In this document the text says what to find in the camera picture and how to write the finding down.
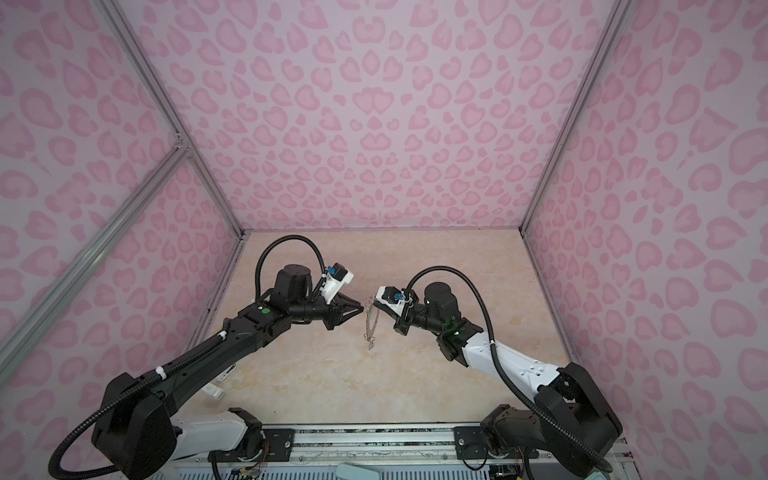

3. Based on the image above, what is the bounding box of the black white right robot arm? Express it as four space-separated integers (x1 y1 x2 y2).
374 282 623 478

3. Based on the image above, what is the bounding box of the silver perforated metal ring disc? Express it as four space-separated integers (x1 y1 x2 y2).
364 297 381 350

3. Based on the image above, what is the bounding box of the black corrugated cable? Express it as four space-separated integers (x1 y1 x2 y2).
47 234 328 480
404 265 614 475

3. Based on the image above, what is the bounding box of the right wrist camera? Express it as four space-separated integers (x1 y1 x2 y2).
373 286 417 321

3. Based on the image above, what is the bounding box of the black corrugated right cable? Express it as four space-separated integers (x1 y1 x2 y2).
404 265 614 475

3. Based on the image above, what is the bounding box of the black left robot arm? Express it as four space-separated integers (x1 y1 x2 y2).
91 263 363 479

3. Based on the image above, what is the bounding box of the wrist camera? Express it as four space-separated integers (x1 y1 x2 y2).
373 286 417 321
319 263 354 305

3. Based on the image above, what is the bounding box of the diagonal aluminium frame bar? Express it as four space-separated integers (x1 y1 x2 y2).
1 141 189 385

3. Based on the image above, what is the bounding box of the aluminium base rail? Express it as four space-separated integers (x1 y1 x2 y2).
143 421 640 480

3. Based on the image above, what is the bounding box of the black corrugated left cable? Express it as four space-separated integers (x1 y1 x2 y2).
47 234 328 480

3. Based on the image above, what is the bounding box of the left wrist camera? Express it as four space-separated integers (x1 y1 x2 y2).
319 263 354 305

